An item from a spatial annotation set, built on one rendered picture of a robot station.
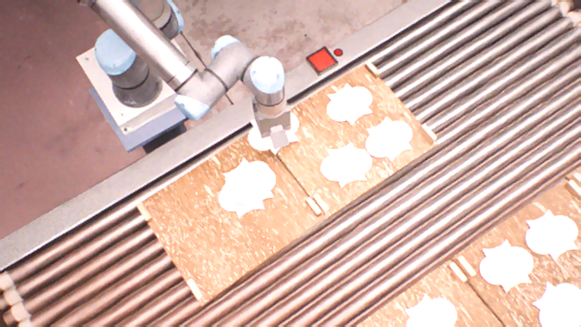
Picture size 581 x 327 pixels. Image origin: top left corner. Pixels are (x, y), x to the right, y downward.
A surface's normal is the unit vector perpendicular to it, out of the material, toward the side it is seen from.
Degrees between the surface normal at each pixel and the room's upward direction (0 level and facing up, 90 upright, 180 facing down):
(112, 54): 11
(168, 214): 0
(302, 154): 0
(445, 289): 0
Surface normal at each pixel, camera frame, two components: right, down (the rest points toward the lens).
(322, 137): -0.02, -0.40
